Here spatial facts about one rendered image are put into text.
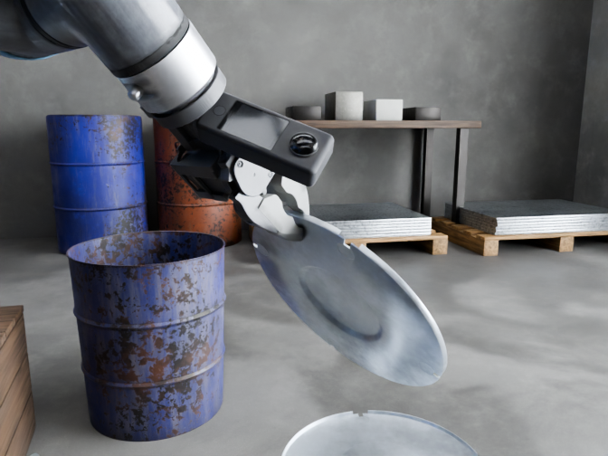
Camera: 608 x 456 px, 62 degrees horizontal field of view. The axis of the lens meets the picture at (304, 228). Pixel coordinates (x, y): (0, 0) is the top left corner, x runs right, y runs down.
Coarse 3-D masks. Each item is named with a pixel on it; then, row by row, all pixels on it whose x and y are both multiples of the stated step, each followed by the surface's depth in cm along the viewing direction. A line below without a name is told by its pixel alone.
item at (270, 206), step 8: (264, 200) 50; (272, 200) 51; (264, 208) 50; (272, 208) 51; (280, 208) 52; (272, 216) 51; (280, 216) 52; (288, 216) 53; (272, 224) 51; (280, 224) 52; (288, 224) 53; (280, 232) 53; (288, 232) 53; (296, 232) 55; (288, 240) 55; (296, 240) 56
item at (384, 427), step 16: (336, 416) 84; (352, 416) 84; (368, 416) 84; (384, 416) 84; (400, 416) 84; (304, 432) 80; (320, 432) 80; (336, 432) 80; (352, 432) 80; (368, 432) 80; (384, 432) 80; (400, 432) 80; (416, 432) 80; (432, 432) 80; (448, 432) 80; (288, 448) 76; (304, 448) 76; (320, 448) 76; (336, 448) 76; (352, 448) 75; (368, 448) 75; (384, 448) 75; (400, 448) 75; (416, 448) 76; (432, 448) 76; (448, 448) 76; (464, 448) 76
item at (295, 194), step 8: (272, 176) 52; (280, 176) 52; (272, 184) 53; (280, 184) 52; (288, 184) 52; (296, 184) 54; (272, 192) 57; (280, 192) 54; (288, 192) 53; (296, 192) 54; (304, 192) 55; (280, 200) 58; (288, 200) 55; (296, 200) 54; (304, 200) 55; (296, 208) 55; (304, 208) 55
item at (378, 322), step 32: (320, 224) 53; (288, 256) 63; (320, 256) 57; (288, 288) 71; (320, 288) 65; (352, 288) 59; (384, 288) 53; (320, 320) 71; (352, 320) 65; (384, 320) 58; (416, 320) 53; (352, 352) 71; (384, 352) 64; (416, 352) 58; (416, 384) 64
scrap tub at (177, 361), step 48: (96, 240) 151; (144, 240) 161; (192, 240) 161; (96, 288) 124; (144, 288) 123; (192, 288) 129; (96, 336) 128; (144, 336) 126; (192, 336) 132; (96, 384) 132; (144, 384) 129; (192, 384) 135; (144, 432) 132
